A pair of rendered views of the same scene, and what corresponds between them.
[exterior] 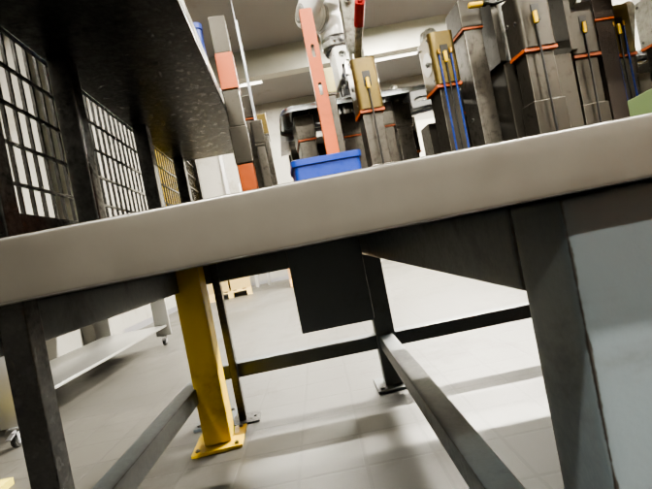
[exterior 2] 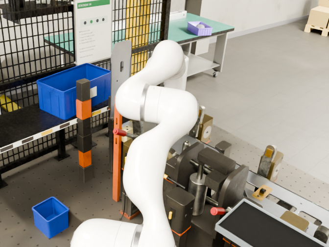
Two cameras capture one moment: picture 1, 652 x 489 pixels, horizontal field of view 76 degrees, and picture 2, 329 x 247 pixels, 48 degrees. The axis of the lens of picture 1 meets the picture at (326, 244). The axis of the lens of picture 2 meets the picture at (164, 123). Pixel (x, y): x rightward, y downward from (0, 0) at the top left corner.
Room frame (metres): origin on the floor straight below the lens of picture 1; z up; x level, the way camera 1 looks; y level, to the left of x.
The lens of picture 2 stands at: (0.19, -1.05, 1.82)
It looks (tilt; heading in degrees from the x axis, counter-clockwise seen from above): 30 degrees down; 44
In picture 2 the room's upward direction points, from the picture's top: 5 degrees clockwise
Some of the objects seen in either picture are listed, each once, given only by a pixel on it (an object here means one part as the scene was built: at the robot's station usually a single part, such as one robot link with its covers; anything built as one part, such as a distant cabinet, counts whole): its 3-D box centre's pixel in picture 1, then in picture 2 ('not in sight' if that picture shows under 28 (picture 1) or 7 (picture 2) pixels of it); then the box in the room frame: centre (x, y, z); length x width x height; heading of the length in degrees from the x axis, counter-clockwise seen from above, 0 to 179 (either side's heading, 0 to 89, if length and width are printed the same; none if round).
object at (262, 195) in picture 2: not in sight; (262, 191); (1.18, -0.61, 1.01); 0.08 x 0.04 x 0.01; 5
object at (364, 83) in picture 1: (375, 137); (129, 181); (0.95, -0.16, 0.87); 0.10 x 0.07 x 0.35; 5
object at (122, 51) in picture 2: (244, 64); (121, 80); (1.12, 0.12, 1.17); 0.12 x 0.01 x 0.34; 5
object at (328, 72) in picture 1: (339, 145); (125, 165); (1.00, -0.08, 0.88); 0.04 x 0.04 x 0.37; 5
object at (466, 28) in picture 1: (478, 99); (171, 209); (0.94, -0.40, 0.91); 0.07 x 0.05 x 0.42; 5
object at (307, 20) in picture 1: (325, 114); (117, 152); (0.97, -0.06, 0.95); 0.03 x 0.01 x 0.50; 95
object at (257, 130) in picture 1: (268, 180); (119, 142); (1.12, 0.12, 0.85); 0.12 x 0.03 x 0.30; 5
